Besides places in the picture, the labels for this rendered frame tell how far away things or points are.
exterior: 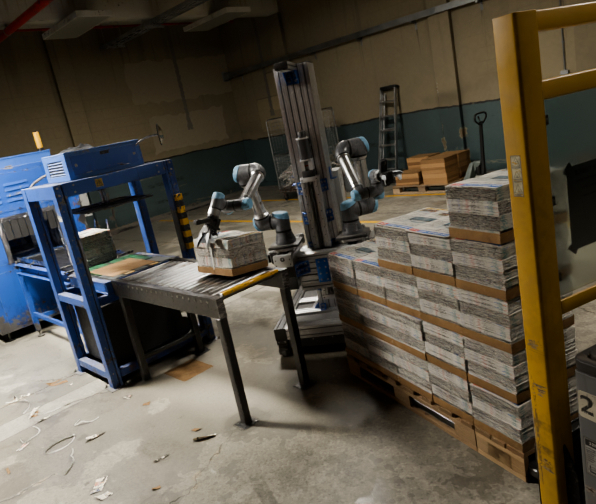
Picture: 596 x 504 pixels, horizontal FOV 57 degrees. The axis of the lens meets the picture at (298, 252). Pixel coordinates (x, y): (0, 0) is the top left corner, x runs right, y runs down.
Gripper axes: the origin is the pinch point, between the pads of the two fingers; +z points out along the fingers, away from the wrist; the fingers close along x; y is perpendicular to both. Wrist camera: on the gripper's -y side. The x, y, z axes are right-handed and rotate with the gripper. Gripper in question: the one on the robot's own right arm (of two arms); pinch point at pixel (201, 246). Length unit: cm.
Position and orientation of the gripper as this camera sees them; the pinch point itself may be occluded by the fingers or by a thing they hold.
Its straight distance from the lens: 342.6
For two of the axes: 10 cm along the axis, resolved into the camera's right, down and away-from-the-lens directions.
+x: -6.7, -0.3, 7.4
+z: -2.3, 9.6, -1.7
